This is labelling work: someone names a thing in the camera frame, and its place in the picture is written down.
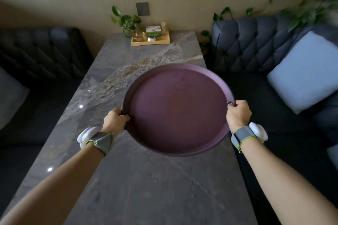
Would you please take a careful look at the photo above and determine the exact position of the grey right wrist tracker band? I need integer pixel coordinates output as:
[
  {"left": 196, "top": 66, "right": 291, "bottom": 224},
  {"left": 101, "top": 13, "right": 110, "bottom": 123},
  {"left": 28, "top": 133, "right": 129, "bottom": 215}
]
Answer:
[{"left": 231, "top": 122, "right": 269, "bottom": 154}]

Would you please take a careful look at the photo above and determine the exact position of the person's left hand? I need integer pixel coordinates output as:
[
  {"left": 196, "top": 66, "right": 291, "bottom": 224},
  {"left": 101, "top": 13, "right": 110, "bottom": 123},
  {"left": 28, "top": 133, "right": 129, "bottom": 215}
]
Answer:
[{"left": 100, "top": 108, "right": 131, "bottom": 137}]

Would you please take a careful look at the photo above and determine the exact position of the person's left forearm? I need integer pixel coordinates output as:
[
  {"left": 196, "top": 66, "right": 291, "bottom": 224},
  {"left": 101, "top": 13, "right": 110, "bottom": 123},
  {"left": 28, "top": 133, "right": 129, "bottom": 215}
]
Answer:
[{"left": 0, "top": 143, "right": 105, "bottom": 225}]

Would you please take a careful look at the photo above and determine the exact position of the green and white box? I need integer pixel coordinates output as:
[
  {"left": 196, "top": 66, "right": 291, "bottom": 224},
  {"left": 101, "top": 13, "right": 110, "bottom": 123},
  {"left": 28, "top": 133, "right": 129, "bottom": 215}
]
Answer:
[{"left": 146, "top": 25, "right": 162, "bottom": 37}]

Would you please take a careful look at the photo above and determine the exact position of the person's right forearm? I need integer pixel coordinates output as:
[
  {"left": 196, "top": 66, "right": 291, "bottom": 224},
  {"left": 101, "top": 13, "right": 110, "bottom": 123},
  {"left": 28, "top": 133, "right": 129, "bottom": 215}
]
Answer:
[{"left": 240, "top": 136, "right": 338, "bottom": 225}]

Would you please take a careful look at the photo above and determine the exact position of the round purple serving tray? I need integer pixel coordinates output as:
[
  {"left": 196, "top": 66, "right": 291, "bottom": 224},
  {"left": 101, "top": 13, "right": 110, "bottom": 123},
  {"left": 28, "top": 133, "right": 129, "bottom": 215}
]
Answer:
[{"left": 121, "top": 63, "right": 235, "bottom": 157}]

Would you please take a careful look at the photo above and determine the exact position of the grey wrist tracker band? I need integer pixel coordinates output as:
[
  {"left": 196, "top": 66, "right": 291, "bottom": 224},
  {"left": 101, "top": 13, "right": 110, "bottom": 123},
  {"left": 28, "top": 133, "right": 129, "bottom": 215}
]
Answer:
[
  {"left": 231, "top": 122, "right": 269, "bottom": 154},
  {"left": 77, "top": 126, "right": 114, "bottom": 158}
]

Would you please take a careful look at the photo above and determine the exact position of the small potted green plant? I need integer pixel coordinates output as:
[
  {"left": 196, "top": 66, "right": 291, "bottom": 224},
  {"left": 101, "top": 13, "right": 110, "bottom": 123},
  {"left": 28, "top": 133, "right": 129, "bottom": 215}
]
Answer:
[{"left": 110, "top": 5, "right": 142, "bottom": 38}]

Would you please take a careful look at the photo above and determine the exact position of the person's right hand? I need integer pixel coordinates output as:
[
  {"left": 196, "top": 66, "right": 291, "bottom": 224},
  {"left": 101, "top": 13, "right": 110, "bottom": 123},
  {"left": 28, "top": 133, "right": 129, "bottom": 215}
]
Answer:
[{"left": 226, "top": 100, "right": 252, "bottom": 133}]

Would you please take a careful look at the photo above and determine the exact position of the grey wall switch plate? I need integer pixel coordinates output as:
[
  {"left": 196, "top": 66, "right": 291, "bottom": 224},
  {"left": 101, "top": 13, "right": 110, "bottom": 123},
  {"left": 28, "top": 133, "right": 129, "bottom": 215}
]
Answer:
[{"left": 136, "top": 2, "right": 150, "bottom": 17}]

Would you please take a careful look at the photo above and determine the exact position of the dark tufted leather sofa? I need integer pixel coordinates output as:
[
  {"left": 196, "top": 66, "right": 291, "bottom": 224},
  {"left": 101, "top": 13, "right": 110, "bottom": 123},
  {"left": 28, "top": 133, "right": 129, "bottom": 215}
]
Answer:
[
  {"left": 0, "top": 27, "right": 94, "bottom": 138},
  {"left": 210, "top": 14, "right": 338, "bottom": 225}
]

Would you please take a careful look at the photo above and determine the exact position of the light blue cushion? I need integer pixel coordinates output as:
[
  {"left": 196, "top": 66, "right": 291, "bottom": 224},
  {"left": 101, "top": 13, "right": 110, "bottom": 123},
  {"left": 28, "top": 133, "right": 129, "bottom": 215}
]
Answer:
[{"left": 267, "top": 31, "right": 338, "bottom": 115}]

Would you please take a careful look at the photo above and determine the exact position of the trailing green vine plant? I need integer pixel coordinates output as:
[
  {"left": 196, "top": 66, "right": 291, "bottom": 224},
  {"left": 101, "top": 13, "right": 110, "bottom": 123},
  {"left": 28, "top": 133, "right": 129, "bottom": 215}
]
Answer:
[{"left": 200, "top": 0, "right": 338, "bottom": 49}]

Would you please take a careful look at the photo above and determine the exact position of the small wooden tray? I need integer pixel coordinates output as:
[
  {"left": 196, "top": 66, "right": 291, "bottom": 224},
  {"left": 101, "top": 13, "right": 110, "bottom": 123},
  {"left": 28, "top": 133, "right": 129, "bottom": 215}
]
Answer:
[{"left": 131, "top": 30, "right": 171, "bottom": 47}]

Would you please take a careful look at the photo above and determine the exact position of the grey left wrist tracker band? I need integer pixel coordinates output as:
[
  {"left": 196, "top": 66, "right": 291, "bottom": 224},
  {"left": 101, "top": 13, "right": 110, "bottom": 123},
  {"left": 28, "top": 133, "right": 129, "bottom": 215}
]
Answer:
[{"left": 77, "top": 126, "right": 114, "bottom": 158}]

